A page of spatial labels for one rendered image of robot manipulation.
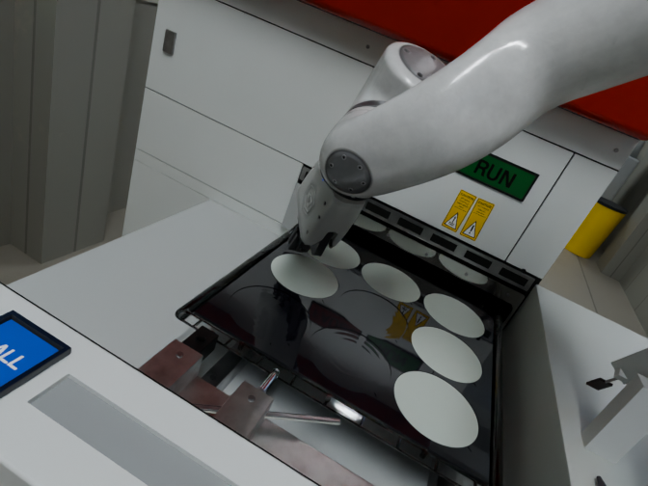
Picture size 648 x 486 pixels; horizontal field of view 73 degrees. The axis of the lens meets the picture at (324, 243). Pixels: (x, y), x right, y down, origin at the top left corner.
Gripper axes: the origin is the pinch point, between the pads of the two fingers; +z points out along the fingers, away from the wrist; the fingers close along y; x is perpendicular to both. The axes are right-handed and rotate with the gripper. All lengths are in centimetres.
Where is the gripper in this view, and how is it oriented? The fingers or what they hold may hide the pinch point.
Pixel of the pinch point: (302, 239)
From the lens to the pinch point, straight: 65.6
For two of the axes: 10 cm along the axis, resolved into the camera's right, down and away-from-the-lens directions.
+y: 1.0, 8.4, -5.4
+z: -4.2, 5.2, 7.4
